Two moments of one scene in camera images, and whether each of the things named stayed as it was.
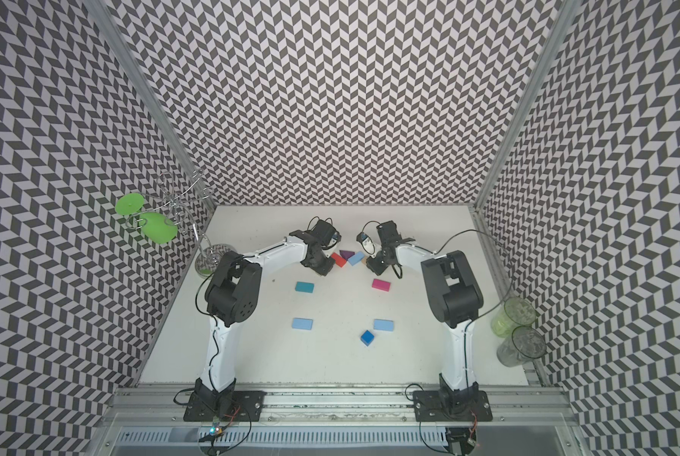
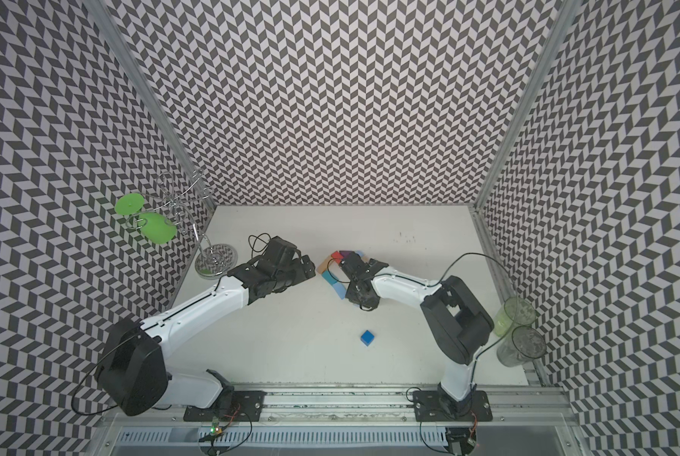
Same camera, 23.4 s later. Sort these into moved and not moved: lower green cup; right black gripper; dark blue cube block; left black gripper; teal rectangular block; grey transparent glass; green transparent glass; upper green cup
Moved: left black gripper; teal rectangular block; right black gripper
Not moved: upper green cup; lower green cup; green transparent glass; grey transparent glass; dark blue cube block
